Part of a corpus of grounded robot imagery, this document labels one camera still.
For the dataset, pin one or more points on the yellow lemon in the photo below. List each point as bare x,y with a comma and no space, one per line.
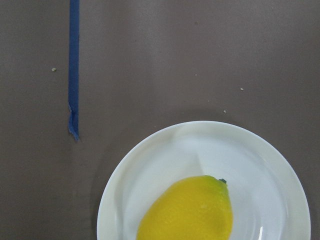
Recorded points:
194,208

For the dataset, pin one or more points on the white plate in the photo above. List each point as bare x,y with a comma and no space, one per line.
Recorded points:
268,200

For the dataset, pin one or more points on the brown paper table cover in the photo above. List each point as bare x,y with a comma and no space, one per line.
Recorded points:
145,65

